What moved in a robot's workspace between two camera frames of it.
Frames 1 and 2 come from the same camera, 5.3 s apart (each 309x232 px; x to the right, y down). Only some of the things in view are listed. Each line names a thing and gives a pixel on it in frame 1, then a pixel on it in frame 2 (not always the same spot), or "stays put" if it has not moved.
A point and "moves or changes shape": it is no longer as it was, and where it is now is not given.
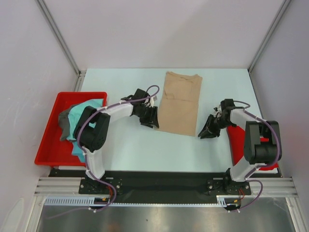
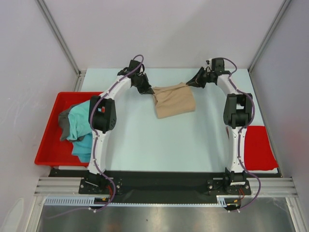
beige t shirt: x=179 y=107 moves or changes shape
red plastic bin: x=52 y=151 stays put
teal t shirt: x=74 y=111 stays put
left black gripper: x=152 y=117 → x=147 y=85
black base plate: x=158 y=187 stays put
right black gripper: x=208 y=126 → x=197 y=81
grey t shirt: x=63 y=120 stays put
